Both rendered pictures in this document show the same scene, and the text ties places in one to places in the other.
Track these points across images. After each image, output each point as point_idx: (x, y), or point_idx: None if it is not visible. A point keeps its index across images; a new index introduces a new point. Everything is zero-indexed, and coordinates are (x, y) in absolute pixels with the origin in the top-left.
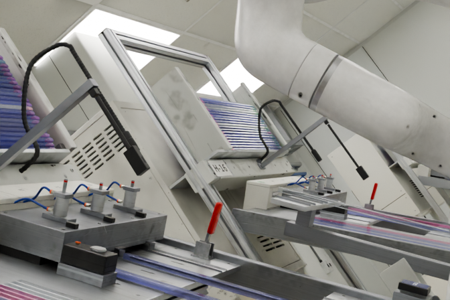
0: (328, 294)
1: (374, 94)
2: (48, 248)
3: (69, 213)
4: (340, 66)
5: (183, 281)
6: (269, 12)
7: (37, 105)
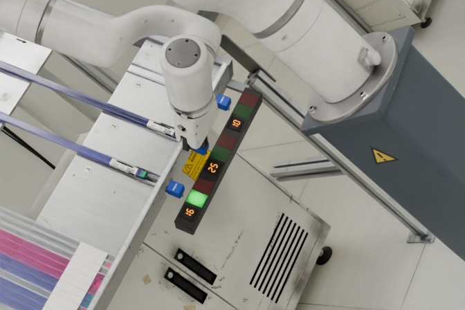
0: (142, 39)
1: (79, 49)
2: None
3: None
4: (46, 29)
5: (20, 86)
6: None
7: None
